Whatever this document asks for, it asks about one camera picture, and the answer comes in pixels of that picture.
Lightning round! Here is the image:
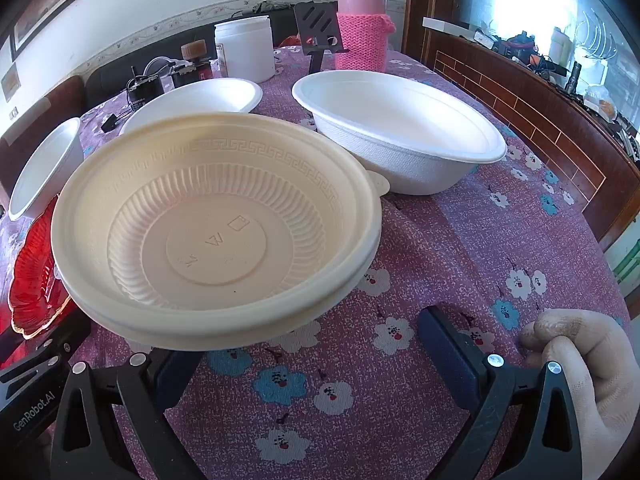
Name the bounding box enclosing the dark jar with wooden lid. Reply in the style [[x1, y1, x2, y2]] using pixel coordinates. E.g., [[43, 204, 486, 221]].
[[172, 40, 222, 92]]

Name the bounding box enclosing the purple floral tablecloth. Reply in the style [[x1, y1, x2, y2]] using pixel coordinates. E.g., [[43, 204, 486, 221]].
[[0, 45, 632, 480]]

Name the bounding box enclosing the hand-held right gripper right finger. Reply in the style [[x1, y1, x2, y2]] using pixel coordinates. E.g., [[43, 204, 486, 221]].
[[417, 305, 583, 480]]

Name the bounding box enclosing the white plastic jar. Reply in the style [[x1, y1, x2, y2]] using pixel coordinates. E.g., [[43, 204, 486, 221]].
[[214, 16, 275, 84]]

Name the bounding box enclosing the black sofa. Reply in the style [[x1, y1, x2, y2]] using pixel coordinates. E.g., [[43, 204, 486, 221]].
[[85, 7, 301, 108]]

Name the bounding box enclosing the cream ribbed plastic bowl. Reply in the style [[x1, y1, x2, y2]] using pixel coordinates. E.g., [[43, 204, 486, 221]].
[[50, 112, 383, 336]]

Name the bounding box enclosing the white flat box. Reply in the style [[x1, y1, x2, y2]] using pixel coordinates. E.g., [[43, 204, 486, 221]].
[[422, 16, 495, 44]]

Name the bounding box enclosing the large white paper bowl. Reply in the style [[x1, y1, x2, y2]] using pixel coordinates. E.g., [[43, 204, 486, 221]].
[[292, 71, 508, 196]]

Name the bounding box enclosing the small white paper bowl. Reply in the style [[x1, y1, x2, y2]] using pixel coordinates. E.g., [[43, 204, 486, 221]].
[[9, 117, 84, 221]]

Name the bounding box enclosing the black phone stand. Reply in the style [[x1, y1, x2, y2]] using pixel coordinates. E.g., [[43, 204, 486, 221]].
[[293, 1, 351, 75]]

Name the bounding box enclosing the wooden brick-pattern counter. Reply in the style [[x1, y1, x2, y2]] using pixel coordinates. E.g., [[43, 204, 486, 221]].
[[400, 0, 640, 253]]

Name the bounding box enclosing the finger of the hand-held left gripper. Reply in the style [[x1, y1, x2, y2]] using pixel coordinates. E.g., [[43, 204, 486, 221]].
[[0, 310, 92, 387]]

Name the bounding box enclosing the black cylindrical motor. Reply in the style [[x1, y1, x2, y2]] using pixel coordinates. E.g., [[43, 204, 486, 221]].
[[126, 72, 170, 112]]

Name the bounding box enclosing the shallow white paper bowl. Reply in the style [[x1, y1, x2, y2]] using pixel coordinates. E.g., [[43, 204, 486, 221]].
[[119, 78, 264, 136]]

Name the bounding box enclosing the person's right hand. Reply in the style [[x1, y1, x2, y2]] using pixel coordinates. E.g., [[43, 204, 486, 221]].
[[520, 309, 640, 480]]

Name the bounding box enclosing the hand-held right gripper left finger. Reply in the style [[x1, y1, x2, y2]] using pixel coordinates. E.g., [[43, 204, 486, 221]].
[[50, 349, 207, 480]]

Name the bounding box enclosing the red glass plate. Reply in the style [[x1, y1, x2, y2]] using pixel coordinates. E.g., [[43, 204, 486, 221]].
[[9, 195, 75, 339]]

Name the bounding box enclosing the pink thermos with knitted sleeve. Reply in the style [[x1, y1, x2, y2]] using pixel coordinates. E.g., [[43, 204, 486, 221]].
[[335, 0, 397, 73]]

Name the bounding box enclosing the small wall plaque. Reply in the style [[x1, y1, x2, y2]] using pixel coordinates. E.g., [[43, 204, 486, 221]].
[[0, 66, 22, 104]]

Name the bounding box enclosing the framed wall picture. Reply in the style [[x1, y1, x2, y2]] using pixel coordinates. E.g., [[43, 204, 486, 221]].
[[10, 0, 141, 61]]

